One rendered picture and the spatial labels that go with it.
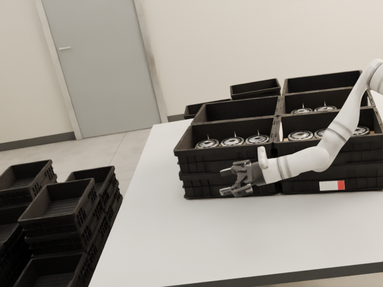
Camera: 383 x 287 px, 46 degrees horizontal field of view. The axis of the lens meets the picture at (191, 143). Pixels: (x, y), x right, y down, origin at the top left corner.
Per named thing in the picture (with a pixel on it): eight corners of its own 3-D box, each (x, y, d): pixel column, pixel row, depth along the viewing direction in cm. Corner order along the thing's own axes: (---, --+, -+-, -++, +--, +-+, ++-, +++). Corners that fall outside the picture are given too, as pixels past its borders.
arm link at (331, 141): (322, 177, 143) (349, 142, 142) (320, 173, 135) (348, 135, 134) (303, 164, 146) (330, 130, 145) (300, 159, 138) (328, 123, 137)
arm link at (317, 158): (280, 176, 137) (284, 180, 145) (331, 164, 132) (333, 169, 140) (274, 154, 139) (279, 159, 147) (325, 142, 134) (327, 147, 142)
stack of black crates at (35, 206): (66, 249, 278) (45, 184, 262) (114, 243, 274) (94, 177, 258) (43, 294, 241) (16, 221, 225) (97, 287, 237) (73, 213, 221)
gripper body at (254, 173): (270, 189, 142) (241, 196, 145) (268, 171, 149) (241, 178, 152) (263, 171, 138) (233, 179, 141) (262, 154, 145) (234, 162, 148)
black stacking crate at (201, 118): (284, 118, 228) (281, 96, 223) (280, 141, 201) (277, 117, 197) (207, 124, 239) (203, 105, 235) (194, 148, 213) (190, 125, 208)
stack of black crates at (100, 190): (85, 214, 315) (71, 171, 303) (126, 209, 311) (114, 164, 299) (67, 249, 278) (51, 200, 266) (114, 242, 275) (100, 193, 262)
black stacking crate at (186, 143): (280, 141, 201) (277, 117, 197) (275, 171, 175) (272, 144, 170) (194, 148, 212) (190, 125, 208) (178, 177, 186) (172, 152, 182)
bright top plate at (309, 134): (287, 142, 187) (287, 140, 187) (289, 132, 196) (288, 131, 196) (312, 140, 184) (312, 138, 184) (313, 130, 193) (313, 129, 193)
